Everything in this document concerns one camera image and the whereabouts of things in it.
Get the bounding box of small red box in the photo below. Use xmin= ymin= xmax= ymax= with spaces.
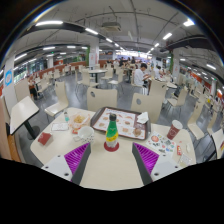
xmin=37 ymin=131 xmax=53 ymax=146

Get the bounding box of clear plastic packet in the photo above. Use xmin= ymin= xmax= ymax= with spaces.
xmin=179 ymin=153 xmax=194 ymax=168

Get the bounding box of colourful printed leaflet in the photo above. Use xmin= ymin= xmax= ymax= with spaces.
xmin=145 ymin=131 xmax=177 ymax=156

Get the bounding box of ceiling air conditioner unit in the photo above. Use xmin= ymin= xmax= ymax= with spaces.
xmin=101 ymin=21 xmax=123 ymax=33

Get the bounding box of group of ceiling lights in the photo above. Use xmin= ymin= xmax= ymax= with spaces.
xmin=13 ymin=18 xmax=224 ymax=73

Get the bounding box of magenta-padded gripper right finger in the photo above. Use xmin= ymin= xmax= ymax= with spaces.
xmin=131 ymin=142 xmax=183 ymax=186

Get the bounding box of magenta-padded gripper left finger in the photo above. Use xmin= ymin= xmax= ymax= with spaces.
xmin=41 ymin=142 xmax=92 ymax=186

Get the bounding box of group of beige chairs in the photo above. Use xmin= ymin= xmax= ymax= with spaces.
xmin=13 ymin=63 xmax=224 ymax=151

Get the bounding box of printed paper tray liner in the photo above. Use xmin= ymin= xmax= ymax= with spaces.
xmin=93 ymin=108 xmax=148 ymax=139

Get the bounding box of dark brown food tray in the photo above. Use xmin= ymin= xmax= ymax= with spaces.
xmin=90 ymin=106 xmax=152 ymax=141

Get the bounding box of white printed card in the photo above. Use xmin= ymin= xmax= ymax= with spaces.
xmin=50 ymin=122 xmax=70 ymax=132

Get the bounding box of crumpled white napkin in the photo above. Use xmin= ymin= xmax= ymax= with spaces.
xmin=136 ymin=111 xmax=150 ymax=125

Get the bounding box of white side table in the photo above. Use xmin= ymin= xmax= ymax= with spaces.
xmin=9 ymin=95 xmax=41 ymax=141
xmin=211 ymin=128 xmax=224 ymax=160

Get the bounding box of green-labelled clear drink bottle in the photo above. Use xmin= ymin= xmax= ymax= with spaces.
xmin=105 ymin=113 xmax=120 ymax=149

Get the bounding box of person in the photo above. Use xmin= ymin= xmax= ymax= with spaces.
xmin=28 ymin=75 xmax=40 ymax=101
xmin=133 ymin=62 xmax=151 ymax=88

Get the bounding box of red paper cup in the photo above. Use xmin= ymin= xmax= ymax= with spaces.
xmin=166 ymin=119 xmax=184 ymax=141

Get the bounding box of clear bag with food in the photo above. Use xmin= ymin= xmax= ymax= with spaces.
xmin=68 ymin=112 xmax=92 ymax=134

